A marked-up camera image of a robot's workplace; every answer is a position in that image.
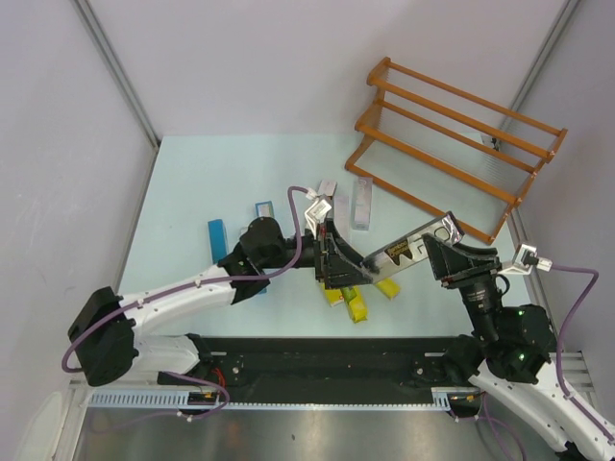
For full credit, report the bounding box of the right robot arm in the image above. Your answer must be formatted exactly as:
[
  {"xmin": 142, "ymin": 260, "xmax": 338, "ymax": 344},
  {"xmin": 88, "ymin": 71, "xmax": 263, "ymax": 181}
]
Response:
[{"xmin": 423, "ymin": 234, "xmax": 614, "ymax": 460}]

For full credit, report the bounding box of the yellow curaprox box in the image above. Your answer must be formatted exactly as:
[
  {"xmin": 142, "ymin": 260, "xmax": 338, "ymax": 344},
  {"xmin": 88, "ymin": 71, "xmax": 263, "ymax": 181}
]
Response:
[
  {"xmin": 375, "ymin": 278, "xmax": 401, "ymax": 300},
  {"xmin": 341, "ymin": 286, "xmax": 369, "ymax": 324},
  {"xmin": 320, "ymin": 283, "xmax": 344, "ymax": 306}
]

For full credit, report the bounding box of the yellow Curaprox box middle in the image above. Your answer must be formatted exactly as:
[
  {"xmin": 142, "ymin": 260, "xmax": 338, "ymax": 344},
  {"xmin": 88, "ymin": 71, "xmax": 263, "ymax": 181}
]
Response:
[{"xmin": 341, "ymin": 286, "xmax": 369, "ymax": 324}]

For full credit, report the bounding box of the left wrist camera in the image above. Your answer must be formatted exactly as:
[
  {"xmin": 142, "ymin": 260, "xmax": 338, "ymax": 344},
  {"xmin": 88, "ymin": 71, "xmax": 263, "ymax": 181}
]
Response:
[{"xmin": 304, "ymin": 198, "xmax": 332, "ymax": 226}]

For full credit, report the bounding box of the yellow Curaprox box right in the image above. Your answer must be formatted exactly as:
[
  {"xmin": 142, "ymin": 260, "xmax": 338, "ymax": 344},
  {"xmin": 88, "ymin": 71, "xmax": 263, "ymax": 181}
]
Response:
[{"xmin": 375, "ymin": 278, "xmax": 401, "ymax": 300}]

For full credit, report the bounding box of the yellow Curaprox box left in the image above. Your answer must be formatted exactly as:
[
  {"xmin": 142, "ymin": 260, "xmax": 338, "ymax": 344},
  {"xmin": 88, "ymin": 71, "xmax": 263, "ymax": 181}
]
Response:
[{"xmin": 320, "ymin": 283, "xmax": 344, "ymax": 306}]

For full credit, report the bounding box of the aluminium frame rail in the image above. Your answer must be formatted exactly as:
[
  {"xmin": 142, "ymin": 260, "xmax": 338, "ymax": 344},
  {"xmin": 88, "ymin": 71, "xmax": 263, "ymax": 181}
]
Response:
[{"xmin": 561, "ymin": 352, "xmax": 592, "ymax": 386}]

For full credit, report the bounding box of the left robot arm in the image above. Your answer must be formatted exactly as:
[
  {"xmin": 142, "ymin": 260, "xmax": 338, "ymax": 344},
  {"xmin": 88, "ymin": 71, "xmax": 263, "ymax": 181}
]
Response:
[{"xmin": 67, "ymin": 217, "xmax": 375, "ymax": 387}]

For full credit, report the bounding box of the silver black R&O charcoal box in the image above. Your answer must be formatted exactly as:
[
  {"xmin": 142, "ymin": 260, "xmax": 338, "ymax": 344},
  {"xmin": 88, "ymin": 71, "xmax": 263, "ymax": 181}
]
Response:
[{"xmin": 361, "ymin": 211, "xmax": 465, "ymax": 283}]

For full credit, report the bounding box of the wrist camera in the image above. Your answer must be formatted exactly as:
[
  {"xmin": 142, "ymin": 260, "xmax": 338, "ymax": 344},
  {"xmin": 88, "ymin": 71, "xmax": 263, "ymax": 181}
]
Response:
[
  {"xmin": 304, "ymin": 198, "xmax": 332, "ymax": 226},
  {"xmin": 498, "ymin": 243, "xmax": 553, "ymax": 276}
]

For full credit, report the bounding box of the lilac Protefix toothpaste box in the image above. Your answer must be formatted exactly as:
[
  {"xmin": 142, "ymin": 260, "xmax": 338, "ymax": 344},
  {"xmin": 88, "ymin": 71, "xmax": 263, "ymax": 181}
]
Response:
[{"xmin": 352, "ymin": 177, "xmax": 373, "ymax": 231}]

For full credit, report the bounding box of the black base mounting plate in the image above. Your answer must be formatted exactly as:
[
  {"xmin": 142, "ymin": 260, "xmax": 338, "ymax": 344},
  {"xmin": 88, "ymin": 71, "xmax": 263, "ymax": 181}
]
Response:
[{"xmin": 157, "ymin": 335, "xmax": 470, "ymax": 405}]

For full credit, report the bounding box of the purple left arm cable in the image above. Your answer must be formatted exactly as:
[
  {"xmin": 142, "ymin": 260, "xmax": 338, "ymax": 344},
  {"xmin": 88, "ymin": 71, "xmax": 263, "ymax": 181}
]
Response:
[{"xmin": 61, "ymin": 185, "xmax": 324, "ymax": 375}]

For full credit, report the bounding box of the orange wooden shelf rack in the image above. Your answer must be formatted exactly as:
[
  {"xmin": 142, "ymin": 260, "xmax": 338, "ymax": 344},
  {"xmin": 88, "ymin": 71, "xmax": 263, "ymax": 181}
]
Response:
[{"xmin": 345, "ymin": 57, "xmax": 568, "ymax": 245}]

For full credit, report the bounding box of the lilac text-side toothpaste box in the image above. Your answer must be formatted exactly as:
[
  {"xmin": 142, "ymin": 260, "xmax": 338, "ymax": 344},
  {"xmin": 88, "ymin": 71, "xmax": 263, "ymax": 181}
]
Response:
[{"xmin": 333, "ymin": 194, "xmax": 351, "ymax": 242}]

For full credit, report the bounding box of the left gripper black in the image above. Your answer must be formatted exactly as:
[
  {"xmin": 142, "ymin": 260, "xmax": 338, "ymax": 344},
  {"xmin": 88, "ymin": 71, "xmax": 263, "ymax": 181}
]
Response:
[{"xmin": 258, "ymin": 219, "xmax": 371, "ymax": 290}]

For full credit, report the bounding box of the white blue R&O box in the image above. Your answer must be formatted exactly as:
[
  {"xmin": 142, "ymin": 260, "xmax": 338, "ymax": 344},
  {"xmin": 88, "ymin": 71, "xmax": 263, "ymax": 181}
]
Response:
[{"xmin": 250, "ymin": 280, "xmax": 269, "ymax": 296}]

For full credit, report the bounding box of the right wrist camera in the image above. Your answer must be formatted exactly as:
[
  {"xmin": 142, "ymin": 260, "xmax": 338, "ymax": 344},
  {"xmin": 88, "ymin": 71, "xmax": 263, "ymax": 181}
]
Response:
[{"xmin": 498, "ymin": 243, "xmax": 553, "ymax": 276}]

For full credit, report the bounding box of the white slotted cable duct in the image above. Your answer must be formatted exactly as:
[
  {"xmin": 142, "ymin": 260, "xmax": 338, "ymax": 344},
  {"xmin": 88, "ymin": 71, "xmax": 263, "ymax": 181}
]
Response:
[{"xmin": 88, "ymin": 389, "xmax": 224, "ymax": 410}]

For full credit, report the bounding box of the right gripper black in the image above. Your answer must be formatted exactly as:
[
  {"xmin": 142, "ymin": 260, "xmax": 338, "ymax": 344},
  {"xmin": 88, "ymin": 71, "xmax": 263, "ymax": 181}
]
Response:
[{"xmin": 419, "ymin": 230, "xmax": 500, "ymax": 341}]

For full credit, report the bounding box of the blue toothpaste box far left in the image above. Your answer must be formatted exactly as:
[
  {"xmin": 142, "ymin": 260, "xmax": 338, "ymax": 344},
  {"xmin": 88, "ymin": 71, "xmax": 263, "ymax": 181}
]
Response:
[{"xmin": 208, "ymin": 219, "xmax": 229, "ymax": 264}]

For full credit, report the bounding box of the blue toothpaste box with barcode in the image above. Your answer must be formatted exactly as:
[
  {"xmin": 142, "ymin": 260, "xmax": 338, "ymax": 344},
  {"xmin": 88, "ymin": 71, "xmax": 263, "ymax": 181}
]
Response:
[{"xmin": 251, "ymin": 201, "xmax": 277, "ymax": 231}]

